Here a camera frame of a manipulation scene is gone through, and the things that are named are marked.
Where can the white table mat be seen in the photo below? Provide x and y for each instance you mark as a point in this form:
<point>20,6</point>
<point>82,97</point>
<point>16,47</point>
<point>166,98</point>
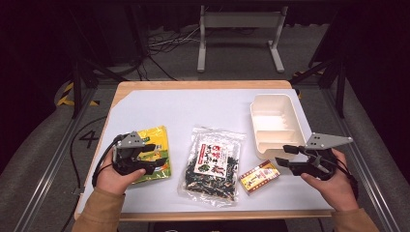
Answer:
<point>193,109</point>

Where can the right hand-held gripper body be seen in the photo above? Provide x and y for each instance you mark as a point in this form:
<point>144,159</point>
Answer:
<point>322,140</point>

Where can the cream plastic bin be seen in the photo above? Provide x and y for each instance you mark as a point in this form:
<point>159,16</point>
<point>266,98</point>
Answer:
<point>277,125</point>

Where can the black tripod stand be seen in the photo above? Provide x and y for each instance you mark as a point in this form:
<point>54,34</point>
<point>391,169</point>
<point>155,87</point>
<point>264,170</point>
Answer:
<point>77,83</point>
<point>340,83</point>

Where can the person's left hand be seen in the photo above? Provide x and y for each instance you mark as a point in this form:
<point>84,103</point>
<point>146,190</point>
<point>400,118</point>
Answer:
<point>111,179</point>

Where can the yellow black hazard tape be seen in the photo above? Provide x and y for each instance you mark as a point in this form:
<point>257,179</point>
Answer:
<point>66,93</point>

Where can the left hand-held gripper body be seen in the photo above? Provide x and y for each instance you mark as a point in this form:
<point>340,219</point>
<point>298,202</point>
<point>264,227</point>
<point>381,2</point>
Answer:
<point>129,140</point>

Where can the grey metal stand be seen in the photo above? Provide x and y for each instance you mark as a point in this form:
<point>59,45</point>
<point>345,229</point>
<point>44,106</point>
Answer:
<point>240,20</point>

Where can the yellow spouted pouch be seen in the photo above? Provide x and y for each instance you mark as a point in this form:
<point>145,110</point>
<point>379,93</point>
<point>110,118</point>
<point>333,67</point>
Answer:
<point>159,138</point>

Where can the aluminium floor rail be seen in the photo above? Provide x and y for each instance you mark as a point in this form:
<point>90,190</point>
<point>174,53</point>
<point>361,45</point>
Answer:
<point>48,180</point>
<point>364,167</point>

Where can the clear dried seaweed packet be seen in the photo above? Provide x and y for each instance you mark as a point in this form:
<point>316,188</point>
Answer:
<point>212,167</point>

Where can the small red yellow box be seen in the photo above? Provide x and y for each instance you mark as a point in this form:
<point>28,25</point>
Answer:
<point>259,178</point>

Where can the person's right hand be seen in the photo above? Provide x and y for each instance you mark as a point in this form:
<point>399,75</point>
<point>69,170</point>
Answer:
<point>338,190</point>

